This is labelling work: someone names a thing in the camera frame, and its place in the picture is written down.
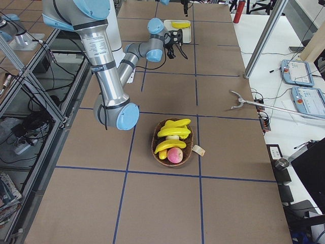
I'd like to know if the red pink apple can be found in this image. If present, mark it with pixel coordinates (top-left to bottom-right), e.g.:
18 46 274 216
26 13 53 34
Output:
167 147 183 164

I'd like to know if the red cylinder bottle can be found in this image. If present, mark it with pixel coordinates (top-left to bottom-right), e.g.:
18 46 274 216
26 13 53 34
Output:
233 0 246 23

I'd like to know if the yellow lemon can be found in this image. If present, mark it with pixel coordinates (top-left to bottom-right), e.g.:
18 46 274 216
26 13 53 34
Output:
179 125 191 140

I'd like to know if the brown wicker basket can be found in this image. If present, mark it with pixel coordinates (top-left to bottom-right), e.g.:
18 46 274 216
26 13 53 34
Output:
151 118 193 167

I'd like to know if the paper tag on basket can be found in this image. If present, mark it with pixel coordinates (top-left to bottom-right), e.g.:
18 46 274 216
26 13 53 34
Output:
192 145 206 157

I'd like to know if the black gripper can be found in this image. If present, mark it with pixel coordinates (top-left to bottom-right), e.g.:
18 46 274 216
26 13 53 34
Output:
165 29 188 59

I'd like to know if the aluminium frame post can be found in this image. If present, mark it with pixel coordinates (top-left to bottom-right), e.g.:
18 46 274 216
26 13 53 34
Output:
244 0 288 79

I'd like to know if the far teach pendant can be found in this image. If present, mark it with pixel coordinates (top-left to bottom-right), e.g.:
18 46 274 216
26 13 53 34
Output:
281 59 314 87

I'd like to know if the yellow banana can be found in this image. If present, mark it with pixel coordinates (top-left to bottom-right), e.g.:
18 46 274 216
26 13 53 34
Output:
161 118 191 130
171 21 191 29
154 139 186 154
157 128 182 137

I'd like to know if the yellow green starfruit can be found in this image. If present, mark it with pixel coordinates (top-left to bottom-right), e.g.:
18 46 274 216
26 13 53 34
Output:
158 149 168 160

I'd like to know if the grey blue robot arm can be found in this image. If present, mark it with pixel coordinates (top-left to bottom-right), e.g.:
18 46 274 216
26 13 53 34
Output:
43 1 139 131
117 18 188 86

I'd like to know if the teach pendant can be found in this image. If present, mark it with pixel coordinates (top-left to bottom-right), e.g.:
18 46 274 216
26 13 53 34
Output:
291 86 324 118
281 59 314 87

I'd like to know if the steel cup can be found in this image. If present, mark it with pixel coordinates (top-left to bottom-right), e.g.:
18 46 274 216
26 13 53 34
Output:
275 158 289 170

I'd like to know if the near teach pendant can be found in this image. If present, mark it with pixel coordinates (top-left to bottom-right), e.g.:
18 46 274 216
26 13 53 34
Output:
291 86 324 118

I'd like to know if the pale green bear tray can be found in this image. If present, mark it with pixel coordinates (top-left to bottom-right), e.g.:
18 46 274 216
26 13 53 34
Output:
164 20 191 44

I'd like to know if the black power strip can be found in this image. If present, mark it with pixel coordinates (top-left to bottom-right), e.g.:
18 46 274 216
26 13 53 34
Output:
254 99 271 134

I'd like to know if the pale white apple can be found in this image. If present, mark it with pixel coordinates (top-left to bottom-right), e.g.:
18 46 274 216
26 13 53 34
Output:
166 135 180 140

